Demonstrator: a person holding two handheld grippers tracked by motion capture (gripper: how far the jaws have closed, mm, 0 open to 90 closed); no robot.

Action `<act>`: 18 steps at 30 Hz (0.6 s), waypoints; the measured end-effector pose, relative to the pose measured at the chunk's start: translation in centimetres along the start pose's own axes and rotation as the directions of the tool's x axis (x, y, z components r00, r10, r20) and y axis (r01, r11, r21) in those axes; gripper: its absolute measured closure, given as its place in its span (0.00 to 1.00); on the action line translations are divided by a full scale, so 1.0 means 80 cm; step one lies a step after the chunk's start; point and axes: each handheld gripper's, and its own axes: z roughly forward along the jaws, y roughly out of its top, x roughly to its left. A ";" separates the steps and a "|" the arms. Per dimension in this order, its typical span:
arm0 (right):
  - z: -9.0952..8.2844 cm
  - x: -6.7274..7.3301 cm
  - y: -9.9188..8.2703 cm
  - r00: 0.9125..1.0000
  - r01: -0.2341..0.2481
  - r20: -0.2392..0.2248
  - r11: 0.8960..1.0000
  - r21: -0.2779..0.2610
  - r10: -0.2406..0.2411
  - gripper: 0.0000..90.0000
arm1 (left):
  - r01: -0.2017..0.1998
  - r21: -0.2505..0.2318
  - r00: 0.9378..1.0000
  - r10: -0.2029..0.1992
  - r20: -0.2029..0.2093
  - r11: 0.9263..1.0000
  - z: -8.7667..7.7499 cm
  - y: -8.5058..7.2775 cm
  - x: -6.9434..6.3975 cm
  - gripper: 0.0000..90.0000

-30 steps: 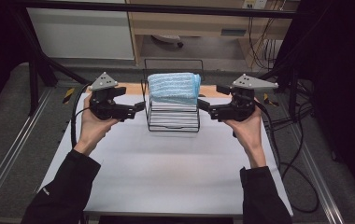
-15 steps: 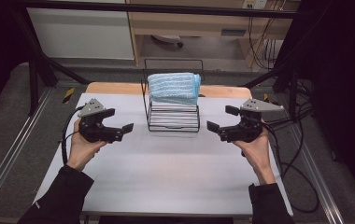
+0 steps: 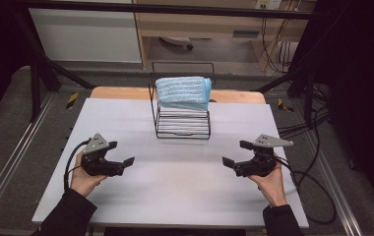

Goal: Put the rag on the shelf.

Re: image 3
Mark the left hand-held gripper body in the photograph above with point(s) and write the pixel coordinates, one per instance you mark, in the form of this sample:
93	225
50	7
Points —
99	165

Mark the white wall outlet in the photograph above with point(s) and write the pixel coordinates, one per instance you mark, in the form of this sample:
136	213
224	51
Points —
268	4

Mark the person's left hand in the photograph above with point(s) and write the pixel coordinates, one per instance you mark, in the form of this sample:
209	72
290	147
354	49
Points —
85	183

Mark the person's right hand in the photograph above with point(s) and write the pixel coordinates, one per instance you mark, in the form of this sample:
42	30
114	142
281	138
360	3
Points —
270	188

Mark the light wooden desk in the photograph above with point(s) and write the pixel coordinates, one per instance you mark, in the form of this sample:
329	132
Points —
201	24

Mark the aluminium rail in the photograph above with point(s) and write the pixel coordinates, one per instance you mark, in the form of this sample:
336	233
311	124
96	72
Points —
336	190
17	154

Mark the wooden table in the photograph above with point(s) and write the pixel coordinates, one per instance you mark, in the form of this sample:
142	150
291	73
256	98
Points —
126	93

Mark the white table cover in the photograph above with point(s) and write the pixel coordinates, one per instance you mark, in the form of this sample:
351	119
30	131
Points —
175	183

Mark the black metal frame stand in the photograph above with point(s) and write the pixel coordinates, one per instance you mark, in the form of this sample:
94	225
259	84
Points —
308	95
35	85

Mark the yellow black floor tape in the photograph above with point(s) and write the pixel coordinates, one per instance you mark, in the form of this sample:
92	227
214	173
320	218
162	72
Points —
283	105
72	101

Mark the office chair base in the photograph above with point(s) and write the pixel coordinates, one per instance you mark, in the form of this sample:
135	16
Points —
176	41

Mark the blue striped towel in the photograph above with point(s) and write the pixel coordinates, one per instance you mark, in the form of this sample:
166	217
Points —
183	91

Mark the black metal crossbar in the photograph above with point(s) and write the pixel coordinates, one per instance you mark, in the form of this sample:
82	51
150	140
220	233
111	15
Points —
175	9

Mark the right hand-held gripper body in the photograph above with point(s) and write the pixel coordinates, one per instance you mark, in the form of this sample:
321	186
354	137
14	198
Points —
259	162

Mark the white cabinet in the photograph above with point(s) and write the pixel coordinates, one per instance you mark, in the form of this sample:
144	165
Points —
86	36

